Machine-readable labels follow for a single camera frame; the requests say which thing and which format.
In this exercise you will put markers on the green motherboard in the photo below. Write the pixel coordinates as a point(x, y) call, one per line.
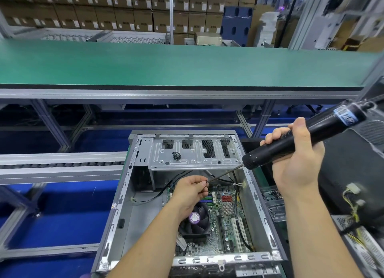
point(231, 224)

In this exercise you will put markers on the grey metal computer case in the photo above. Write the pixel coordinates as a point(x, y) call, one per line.
point(135, 185)

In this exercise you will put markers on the person's left hand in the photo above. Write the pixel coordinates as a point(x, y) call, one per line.
point(189, 194)

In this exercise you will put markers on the green conveyor belt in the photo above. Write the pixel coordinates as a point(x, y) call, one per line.
point(120, 64)

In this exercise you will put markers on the grey flat metal rail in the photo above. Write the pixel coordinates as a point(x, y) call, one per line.
point(60, 167)

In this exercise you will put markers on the stack of cardboard boxes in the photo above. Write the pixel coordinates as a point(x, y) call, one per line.
point(120, 10)

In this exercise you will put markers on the clear plastic screw tray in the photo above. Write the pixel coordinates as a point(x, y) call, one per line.
point(275, 204)

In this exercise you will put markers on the person's right hand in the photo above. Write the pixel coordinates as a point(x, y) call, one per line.
point(297, 160)

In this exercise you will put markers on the grey power supply unit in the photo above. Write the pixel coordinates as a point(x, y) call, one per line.
point(366, 245)

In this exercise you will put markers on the person's left forearm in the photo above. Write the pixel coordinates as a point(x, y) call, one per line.
point(147, 248)

